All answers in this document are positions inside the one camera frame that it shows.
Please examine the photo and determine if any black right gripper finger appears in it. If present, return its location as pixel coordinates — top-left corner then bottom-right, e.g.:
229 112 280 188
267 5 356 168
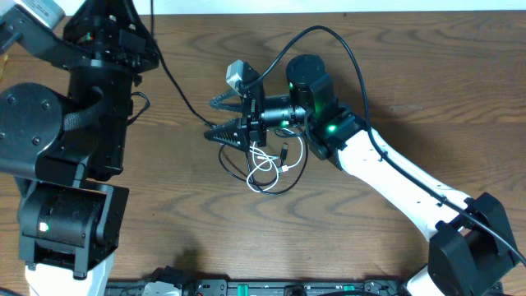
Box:
209 90 242 113
204 118 249 149

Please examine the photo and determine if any black USB cable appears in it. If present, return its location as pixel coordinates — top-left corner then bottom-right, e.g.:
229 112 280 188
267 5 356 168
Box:
150 0 309 196

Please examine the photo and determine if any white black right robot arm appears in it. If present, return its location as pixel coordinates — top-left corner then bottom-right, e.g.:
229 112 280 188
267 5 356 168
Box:
205 54 525 295

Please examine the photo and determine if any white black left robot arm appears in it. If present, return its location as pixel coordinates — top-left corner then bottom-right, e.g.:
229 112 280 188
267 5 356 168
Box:
1 0 159 295

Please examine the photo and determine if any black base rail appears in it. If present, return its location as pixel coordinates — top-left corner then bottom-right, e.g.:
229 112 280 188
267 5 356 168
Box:
104 266 505 296

